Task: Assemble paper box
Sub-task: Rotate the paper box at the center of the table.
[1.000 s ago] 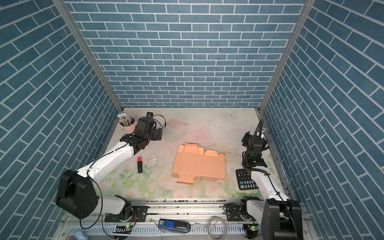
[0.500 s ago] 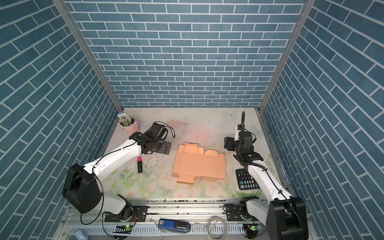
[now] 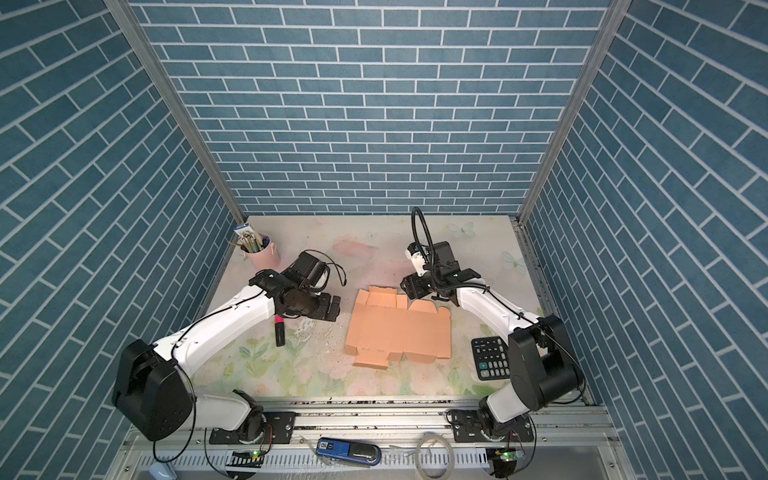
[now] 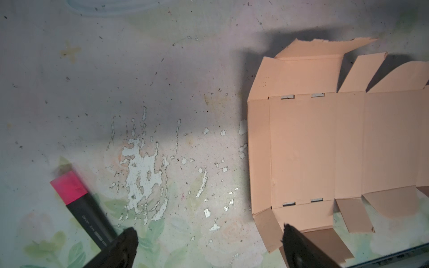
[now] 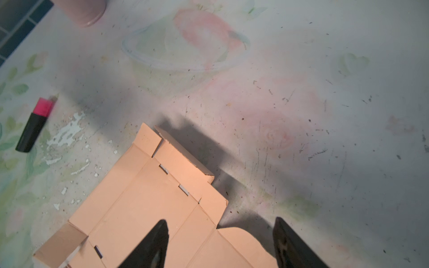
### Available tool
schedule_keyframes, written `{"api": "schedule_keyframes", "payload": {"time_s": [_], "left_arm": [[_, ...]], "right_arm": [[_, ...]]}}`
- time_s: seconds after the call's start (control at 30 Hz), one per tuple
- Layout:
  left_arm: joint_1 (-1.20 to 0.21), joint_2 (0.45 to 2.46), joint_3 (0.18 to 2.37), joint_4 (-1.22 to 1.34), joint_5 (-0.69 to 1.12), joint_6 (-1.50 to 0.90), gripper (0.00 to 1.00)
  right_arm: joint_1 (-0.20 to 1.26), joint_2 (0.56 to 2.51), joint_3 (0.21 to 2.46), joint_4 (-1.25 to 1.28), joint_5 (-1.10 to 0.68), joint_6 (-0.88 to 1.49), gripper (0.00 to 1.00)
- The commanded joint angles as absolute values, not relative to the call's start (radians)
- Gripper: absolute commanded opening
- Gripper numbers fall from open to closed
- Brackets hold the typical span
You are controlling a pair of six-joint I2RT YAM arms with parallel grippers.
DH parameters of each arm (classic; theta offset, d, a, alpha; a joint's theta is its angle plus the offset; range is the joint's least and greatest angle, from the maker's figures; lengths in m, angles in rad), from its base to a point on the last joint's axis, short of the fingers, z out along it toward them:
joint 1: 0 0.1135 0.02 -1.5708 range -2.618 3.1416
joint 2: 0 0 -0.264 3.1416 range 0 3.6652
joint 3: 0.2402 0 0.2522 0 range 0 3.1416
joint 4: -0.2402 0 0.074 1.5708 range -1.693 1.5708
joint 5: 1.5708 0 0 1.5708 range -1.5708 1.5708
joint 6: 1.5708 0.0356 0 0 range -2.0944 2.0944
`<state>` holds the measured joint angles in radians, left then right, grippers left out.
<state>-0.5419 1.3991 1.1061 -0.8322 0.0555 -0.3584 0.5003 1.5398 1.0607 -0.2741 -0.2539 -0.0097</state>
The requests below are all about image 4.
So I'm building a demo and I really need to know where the pink black marker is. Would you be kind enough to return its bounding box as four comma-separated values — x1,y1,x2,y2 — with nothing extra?
50,171,117,250

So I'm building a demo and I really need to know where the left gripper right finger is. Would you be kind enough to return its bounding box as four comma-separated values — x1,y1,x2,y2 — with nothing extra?
282,224,340,268

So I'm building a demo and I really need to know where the pink paper box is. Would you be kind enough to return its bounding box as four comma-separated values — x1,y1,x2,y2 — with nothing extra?
247,38,429,264

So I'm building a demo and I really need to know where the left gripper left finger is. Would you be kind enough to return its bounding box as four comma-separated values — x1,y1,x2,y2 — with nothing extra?
84,227,139,268

